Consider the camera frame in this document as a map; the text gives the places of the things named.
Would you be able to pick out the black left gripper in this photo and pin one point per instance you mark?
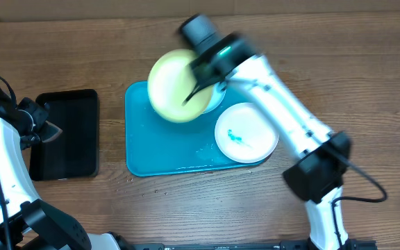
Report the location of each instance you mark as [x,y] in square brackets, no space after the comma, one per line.
[38,113]

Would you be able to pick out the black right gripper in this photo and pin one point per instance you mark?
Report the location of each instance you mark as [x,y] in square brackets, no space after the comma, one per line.
[201,82]

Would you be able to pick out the light blue plate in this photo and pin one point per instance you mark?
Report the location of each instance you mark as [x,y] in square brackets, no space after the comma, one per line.
[218,94]

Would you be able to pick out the yellow plate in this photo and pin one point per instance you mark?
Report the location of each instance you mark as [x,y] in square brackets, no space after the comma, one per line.
[170,82]

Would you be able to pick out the pink plate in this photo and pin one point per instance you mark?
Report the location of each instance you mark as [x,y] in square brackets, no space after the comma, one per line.
[244,135]

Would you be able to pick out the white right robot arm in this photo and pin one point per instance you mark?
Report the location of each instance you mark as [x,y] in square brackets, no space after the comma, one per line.
[321,155]

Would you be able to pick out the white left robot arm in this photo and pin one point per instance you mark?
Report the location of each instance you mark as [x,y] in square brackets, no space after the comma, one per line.
[21,208]

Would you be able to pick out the black plastic tray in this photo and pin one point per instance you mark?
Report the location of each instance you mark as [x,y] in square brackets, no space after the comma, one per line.
[75,152]

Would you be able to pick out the teal plastic tray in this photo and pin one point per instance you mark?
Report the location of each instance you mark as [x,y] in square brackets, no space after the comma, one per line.
[155,146]

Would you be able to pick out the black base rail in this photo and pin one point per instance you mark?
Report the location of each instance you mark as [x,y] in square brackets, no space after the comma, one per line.
[255,246]

